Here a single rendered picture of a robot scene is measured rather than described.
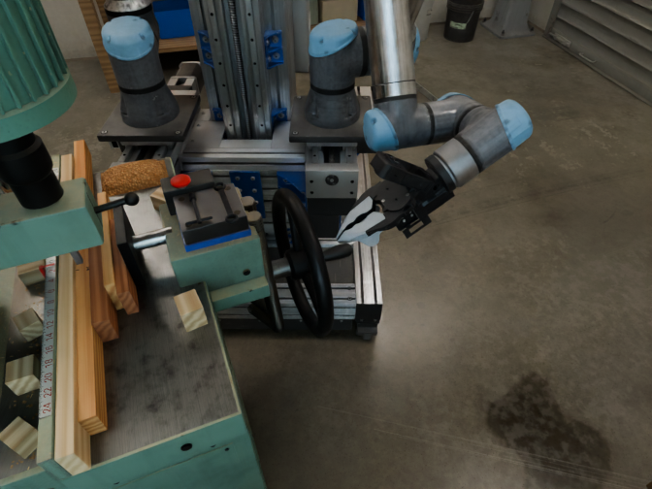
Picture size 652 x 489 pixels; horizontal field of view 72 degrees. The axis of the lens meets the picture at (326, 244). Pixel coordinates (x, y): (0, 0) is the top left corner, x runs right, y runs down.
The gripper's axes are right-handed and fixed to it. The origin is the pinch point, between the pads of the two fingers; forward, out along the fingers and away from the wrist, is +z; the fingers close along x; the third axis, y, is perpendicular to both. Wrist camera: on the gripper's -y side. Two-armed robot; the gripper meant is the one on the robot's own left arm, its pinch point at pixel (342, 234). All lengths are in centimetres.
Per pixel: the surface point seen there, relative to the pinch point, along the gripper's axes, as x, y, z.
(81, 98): 269, 46, 106
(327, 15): 266, 105, -61
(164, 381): -16.1, -15.4, 28.0
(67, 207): 2.4, -32.6, 24.3
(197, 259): -0.9, -15.6, 18.6
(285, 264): 4.2, 2.5, 12.1
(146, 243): 5.0, -19.3, 24.1
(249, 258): -0.9, -9.3, 13.4
